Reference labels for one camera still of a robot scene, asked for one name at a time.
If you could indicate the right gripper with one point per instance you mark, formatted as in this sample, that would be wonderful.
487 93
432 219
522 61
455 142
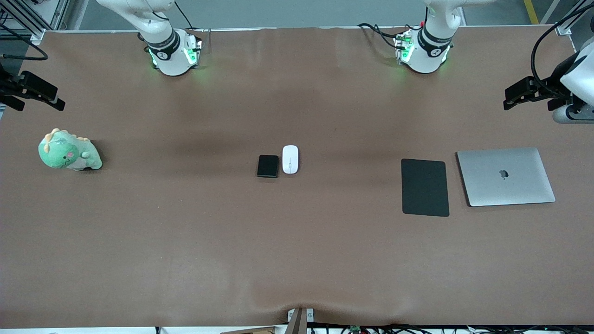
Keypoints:
9 86

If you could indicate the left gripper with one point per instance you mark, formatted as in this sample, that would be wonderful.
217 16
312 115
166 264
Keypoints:
549 88

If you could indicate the black phone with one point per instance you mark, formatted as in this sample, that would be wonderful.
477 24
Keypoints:
268 166

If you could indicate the white computer mouse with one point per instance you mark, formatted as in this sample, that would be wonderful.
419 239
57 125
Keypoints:
290 160

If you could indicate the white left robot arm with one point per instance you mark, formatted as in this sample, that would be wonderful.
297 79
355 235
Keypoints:
429 58

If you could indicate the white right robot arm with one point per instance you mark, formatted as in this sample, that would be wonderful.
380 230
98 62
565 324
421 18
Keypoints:
169 60

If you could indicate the black mouse pad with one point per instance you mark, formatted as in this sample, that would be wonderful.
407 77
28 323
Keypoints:
424 188

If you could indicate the green dinosaur plush toy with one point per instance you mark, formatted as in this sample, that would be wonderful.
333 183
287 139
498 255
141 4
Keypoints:
62 153

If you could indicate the silver laptop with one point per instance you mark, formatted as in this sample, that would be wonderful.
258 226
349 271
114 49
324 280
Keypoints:
506 178

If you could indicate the aluminium profile bar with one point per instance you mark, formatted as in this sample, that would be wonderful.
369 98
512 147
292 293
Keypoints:
564 28

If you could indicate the green lit circuit box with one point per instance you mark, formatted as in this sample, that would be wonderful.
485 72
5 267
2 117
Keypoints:
192 53
404 48

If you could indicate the brown table mat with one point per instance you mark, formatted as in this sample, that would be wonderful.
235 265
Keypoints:
297 255

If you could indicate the aluminium frame structure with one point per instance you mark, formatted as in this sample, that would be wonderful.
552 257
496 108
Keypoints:
60 14

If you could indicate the metal table clamp bracket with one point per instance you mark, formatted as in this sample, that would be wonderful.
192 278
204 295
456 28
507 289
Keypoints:
297 322

